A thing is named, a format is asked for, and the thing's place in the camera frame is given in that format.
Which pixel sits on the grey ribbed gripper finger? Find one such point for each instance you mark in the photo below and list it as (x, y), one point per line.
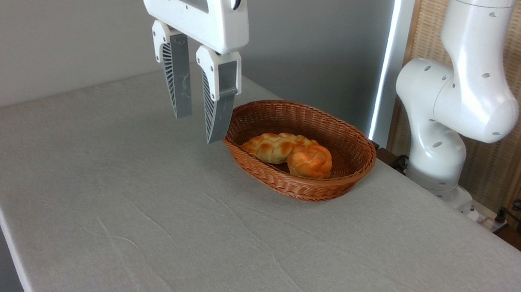
(176, 65)
(223, 77)

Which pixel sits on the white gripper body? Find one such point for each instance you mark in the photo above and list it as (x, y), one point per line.
(193, 10)

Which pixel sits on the round orange bread bun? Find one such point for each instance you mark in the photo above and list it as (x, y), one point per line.
(310, 163)

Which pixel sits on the long braided bread loaf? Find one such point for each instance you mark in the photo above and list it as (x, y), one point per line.
(270, 147)

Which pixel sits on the brown wicker basket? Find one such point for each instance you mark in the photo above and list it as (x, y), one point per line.
(344, 143)

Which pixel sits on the grey tablecloth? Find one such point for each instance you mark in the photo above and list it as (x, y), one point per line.
(224, 244)

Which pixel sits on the white power strip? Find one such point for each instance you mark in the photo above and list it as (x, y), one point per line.
(484, 218)

